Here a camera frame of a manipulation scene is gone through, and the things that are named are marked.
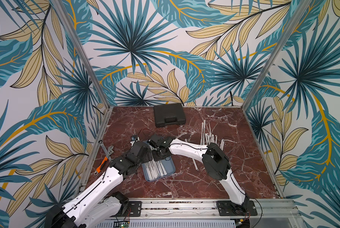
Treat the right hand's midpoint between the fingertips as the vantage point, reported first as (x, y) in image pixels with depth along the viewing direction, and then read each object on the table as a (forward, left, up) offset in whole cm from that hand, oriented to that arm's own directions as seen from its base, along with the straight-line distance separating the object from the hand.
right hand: (156, 156), depth 91 cm
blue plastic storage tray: (-6, -7, +1) cm, 10 cm away
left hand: (-4, +7, +11) cm, 13 cm away
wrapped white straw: (+19, -34, -1) cm, 39 cm away
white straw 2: (-8, -1, -1) cm, 8 cm away
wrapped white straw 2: (+14, -37, 0) cm, 40 cm away
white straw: (-9, +3, -1) cm, 10 cm away
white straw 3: (-9, -4, +1) cm, 10 cm away
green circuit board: (-35, +15, -4) cm, 38 cm away
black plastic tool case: (+31, -7, +6) cm, 32 cm away
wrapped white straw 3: (+8, -44, -1) cm, 45 cm away
